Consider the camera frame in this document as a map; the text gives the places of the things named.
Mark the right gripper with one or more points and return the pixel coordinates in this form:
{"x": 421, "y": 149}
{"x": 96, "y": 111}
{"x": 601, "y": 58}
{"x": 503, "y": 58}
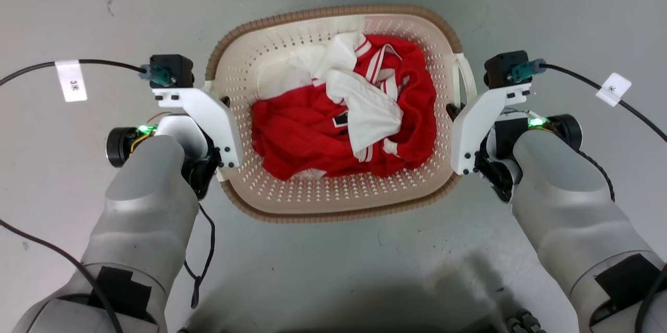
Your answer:
{"x": 503, "y": 140}

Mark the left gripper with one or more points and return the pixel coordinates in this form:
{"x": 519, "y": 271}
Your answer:
{"x": 200, "y": 166}

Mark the beige laundry basket brown rim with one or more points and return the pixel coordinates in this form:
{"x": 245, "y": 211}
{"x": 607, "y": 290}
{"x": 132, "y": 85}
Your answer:
{"x": 292, "y": 195}

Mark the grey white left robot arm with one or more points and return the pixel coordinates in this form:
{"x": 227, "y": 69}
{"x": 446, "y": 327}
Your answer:
{"x": 140, "y": 208}

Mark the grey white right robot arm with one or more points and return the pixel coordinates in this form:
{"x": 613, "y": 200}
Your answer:
{"x": 568, "y": 202}

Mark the dark robot base part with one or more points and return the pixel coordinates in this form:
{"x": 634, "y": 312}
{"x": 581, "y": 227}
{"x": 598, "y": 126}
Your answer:
{"x": 523, "y": 321}

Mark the red garment white stripes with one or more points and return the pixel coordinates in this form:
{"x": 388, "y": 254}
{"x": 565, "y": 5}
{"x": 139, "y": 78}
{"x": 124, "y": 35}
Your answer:
{"x": 297, "y": 135}

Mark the white left camera bracket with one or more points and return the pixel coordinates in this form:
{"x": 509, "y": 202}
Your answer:
{"x": 216, "y": 122}

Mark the white camera bracket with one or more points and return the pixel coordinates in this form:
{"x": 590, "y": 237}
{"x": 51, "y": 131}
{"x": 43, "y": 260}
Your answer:
{"x": 477, "y": 124}
{"x": 216, "y": 122}

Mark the white right camera bracket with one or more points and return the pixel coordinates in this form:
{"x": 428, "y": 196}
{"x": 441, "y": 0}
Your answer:
{"x": 477, "y": 124}

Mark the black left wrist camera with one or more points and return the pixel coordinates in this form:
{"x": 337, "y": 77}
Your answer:
{"x": 174, "y": 70}

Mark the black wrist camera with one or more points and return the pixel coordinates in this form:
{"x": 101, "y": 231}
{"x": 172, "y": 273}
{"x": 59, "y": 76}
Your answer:
{"x": 503, "y": 68}
{"x": 174, "y": 70}

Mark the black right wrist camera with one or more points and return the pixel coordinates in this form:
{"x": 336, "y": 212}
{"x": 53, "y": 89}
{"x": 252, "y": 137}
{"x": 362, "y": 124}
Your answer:
{"x": 503, "y": 68}

